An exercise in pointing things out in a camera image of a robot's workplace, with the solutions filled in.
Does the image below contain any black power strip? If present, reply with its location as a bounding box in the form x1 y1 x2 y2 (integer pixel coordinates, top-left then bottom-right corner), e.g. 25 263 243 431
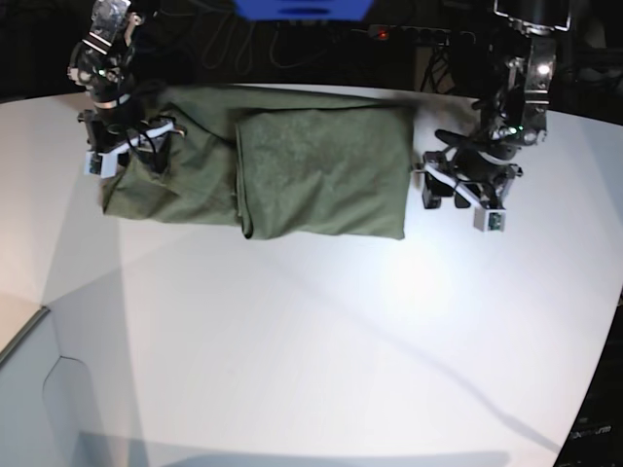
366 24 477 47

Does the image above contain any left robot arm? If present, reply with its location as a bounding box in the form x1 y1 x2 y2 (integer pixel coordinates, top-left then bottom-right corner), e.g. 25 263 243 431
418 1 570 212

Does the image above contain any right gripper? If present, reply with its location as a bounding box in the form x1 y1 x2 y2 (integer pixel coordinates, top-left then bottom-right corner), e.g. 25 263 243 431
85 91 172 174

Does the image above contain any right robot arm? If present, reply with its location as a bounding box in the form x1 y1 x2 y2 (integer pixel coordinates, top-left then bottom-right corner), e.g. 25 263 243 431
67 1 176 179

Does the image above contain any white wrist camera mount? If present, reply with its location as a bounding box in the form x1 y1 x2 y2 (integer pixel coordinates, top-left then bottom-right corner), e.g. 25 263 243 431
77 110 187 179
415 150 523 233

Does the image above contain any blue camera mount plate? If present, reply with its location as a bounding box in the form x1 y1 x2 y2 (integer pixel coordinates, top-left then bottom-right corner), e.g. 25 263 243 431
234 0 374 21

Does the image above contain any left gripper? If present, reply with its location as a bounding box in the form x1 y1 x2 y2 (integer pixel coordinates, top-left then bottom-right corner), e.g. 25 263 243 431
421 140 519 210

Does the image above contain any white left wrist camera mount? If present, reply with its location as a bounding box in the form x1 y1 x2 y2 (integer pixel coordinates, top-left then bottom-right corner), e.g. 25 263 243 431
415 150 523 233

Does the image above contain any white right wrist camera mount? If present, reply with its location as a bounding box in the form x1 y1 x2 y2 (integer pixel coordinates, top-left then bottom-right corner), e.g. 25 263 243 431
77 110 187 179

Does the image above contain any green t-shirt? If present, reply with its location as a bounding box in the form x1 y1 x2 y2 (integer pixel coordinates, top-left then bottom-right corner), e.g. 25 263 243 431
100 87 414 239

